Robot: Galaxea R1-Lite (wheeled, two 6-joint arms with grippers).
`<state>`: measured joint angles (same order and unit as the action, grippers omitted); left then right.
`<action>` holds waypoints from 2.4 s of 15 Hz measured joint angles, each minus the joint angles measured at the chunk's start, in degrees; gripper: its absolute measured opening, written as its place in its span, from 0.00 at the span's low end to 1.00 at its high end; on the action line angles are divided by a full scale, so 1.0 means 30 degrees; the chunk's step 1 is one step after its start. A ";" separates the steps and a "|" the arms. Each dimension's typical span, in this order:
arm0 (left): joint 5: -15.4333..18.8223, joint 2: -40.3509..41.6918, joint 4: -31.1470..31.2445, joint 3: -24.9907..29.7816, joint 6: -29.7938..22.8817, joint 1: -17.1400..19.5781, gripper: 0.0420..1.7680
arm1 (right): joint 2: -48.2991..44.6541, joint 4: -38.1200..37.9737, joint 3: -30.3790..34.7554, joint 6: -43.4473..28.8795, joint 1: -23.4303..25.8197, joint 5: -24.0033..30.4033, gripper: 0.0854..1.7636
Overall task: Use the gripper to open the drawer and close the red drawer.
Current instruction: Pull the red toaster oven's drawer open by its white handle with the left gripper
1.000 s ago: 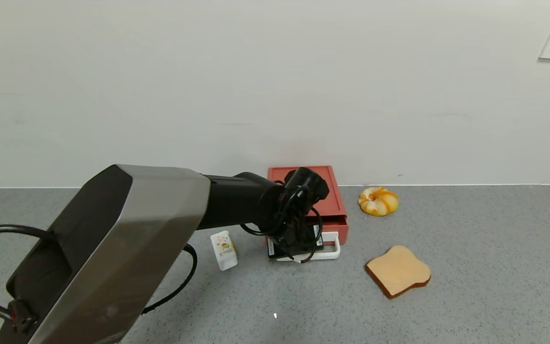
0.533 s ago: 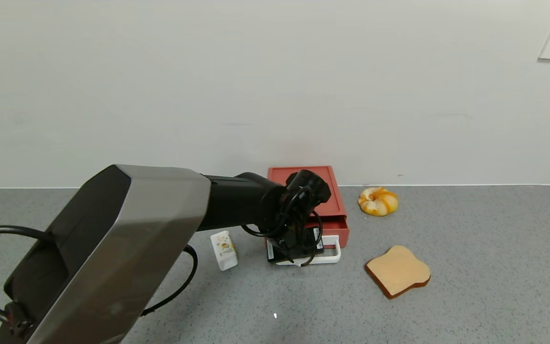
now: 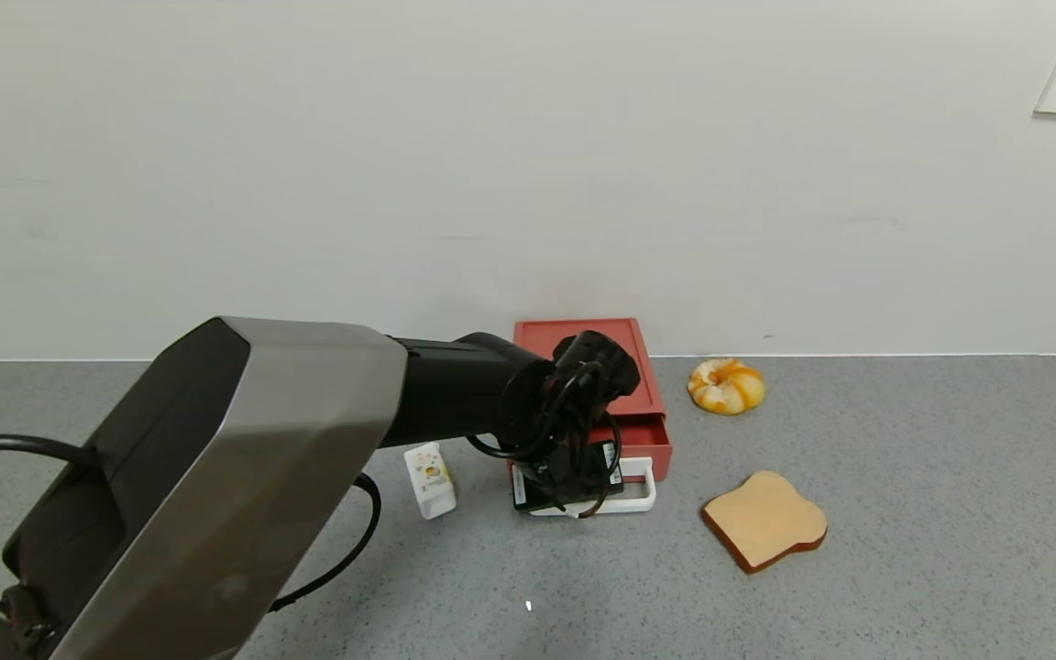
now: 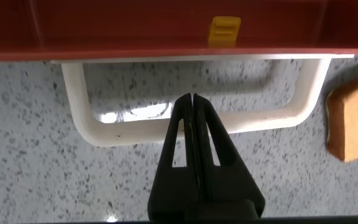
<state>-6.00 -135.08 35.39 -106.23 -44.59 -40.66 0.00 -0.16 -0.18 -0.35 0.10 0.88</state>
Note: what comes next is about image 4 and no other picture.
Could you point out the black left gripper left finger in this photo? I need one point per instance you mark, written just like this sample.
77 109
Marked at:
172 186

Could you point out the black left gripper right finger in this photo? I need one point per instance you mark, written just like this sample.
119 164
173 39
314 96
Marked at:
228 186

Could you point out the brown toast slice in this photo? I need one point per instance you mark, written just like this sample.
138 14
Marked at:
356 121

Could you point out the yellow plastic clip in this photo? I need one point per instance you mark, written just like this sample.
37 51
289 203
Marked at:
224 31

